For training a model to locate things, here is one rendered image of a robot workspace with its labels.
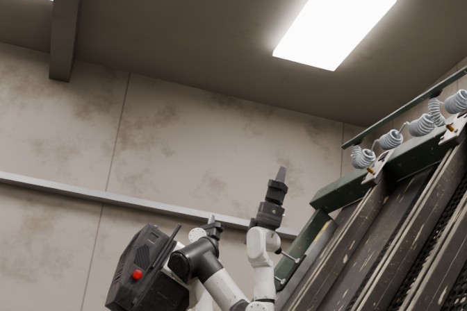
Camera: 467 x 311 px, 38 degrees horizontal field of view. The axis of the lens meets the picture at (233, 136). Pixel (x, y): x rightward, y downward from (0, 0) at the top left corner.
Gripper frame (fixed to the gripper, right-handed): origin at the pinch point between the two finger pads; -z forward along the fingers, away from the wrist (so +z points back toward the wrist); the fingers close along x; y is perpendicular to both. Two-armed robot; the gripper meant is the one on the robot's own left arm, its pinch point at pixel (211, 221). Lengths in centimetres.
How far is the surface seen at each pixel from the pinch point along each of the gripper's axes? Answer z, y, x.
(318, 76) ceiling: -315, -218, -65
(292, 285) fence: 21.8, -29.9, 24.3
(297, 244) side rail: -10, -47, 16
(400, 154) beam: -14, -10, 84
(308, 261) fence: 9.7, -33.2, 30.3
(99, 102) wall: -287, -123, -261
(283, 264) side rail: 1.0, -44.5, 10.8
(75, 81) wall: -302, -98, -276
